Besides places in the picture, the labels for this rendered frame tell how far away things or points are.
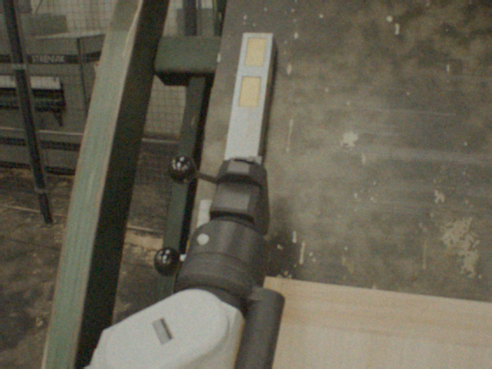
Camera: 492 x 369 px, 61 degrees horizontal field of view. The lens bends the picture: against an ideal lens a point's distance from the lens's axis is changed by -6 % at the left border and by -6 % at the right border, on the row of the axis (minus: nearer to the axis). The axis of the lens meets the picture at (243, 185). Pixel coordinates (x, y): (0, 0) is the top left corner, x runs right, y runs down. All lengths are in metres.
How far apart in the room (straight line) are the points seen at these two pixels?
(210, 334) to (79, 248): 0.41
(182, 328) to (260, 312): 0.08
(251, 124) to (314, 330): 0.32
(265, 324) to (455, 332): 0.34
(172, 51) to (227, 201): 0.45
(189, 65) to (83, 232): 0.36
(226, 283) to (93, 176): 0.39
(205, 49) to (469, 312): 0.62
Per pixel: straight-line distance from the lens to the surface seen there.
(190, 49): 0.86
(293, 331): 0.67
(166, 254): 0.56
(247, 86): 0.71
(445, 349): 0.69
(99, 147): 0.75
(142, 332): 0.39
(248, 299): 0.43
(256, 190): 0.49
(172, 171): 0.57
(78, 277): 0.74
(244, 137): 0.68
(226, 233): 0.45
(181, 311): 0.39
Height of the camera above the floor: 1.74
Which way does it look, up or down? 23 degrees down
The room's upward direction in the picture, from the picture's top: straight up
